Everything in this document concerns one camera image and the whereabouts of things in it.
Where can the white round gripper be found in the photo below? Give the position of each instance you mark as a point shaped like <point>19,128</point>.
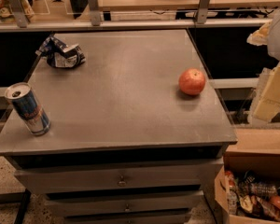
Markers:
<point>279,36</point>

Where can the metal drawer knob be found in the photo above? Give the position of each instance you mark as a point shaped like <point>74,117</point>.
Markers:
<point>122,182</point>

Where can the grey drawer cabinet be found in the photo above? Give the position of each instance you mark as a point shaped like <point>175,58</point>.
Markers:
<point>121,113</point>

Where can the cardboard box of snacks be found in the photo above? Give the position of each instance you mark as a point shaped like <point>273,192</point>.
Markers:
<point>244,186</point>

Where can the crumpled blue chip bag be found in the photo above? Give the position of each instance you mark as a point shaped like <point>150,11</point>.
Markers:
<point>60,55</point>

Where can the blue silver redbull can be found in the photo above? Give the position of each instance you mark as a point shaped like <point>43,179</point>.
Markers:
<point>22,97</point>

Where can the red fruit in box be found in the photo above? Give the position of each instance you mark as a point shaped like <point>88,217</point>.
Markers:
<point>275,200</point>

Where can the red apple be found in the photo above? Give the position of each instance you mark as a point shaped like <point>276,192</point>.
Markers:
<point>192,81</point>

